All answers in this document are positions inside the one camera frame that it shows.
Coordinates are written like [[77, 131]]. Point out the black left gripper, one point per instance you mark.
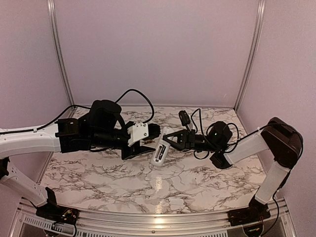
[[137, 149]]

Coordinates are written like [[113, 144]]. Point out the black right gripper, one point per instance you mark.
[[187, 138]]

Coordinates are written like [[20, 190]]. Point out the white remote control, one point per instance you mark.
[[162, 148]]

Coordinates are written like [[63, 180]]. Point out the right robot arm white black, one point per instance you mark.
[[284, 142]]

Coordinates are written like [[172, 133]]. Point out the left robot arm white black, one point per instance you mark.
[[102, 127]]

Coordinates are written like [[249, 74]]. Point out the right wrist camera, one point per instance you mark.
[[185, 120]]

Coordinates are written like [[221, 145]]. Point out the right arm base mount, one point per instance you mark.
[[248, 215]]

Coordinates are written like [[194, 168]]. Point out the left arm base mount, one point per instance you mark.
[[59, 214]]

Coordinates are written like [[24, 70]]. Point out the front aluminium rail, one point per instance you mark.
[[92, 223]]

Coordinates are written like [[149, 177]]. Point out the right aluminium frame post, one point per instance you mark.
[[252, 53]]

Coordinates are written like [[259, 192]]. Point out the aluminium frame post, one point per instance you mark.
[[252, 53], [58, 50]]

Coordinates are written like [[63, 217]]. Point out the left aluminium frame post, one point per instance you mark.
[[58, 50]]

